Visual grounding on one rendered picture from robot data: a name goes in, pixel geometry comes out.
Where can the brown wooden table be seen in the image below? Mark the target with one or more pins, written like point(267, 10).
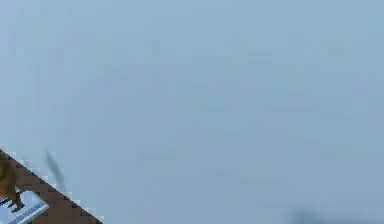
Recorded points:
point(56, 208)

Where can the brown yellow figurine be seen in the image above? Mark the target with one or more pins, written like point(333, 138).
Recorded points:
point(7, 180)

